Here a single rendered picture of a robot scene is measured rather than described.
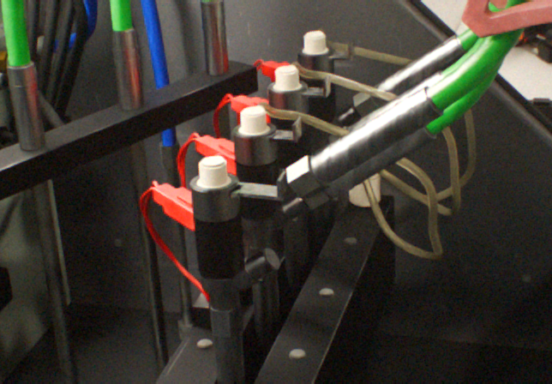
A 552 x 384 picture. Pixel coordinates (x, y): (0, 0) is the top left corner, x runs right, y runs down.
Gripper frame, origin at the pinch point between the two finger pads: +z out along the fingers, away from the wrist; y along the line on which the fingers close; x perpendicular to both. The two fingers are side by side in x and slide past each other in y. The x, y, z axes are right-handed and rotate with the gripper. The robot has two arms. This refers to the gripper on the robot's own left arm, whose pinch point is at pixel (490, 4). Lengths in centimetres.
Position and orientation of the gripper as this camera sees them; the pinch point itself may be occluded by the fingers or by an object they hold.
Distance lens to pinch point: 58.8
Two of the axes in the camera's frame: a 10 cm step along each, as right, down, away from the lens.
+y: -4.5, 5.9, -6.7
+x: 7.4, 6.7, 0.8
